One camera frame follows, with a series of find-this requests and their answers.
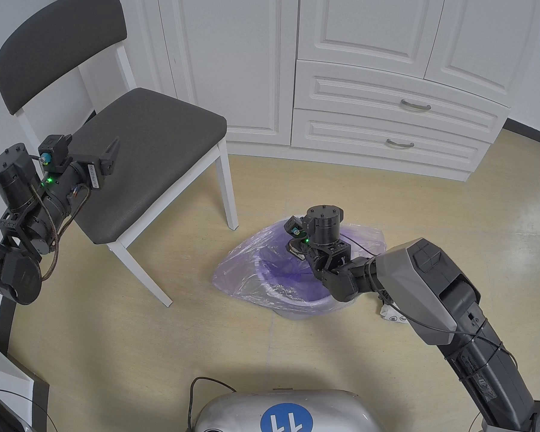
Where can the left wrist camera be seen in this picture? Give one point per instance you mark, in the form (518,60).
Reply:
(56,146)

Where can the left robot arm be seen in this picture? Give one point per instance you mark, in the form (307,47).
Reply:
(15,173)

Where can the grey and white chair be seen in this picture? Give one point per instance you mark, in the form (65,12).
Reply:
(153,151)

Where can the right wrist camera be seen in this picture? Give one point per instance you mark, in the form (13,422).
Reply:
(294,227)

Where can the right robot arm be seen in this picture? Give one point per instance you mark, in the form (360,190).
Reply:
(432,286)

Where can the crumpled white paper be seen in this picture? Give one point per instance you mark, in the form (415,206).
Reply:
(393,317)

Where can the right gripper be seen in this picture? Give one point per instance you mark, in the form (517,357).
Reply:
(300,250)

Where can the white wardrobe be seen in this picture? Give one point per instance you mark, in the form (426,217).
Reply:
(364,16)

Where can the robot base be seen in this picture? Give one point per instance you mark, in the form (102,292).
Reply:
(333,407)

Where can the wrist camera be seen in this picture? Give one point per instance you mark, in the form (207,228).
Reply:
(294,227)
(56,146)

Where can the purple plastic bag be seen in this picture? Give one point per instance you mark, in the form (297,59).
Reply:
(243,263)

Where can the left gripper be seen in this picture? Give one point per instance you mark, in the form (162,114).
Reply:
(78,178)

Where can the white trash bin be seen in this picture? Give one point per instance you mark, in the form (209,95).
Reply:
(297,311)

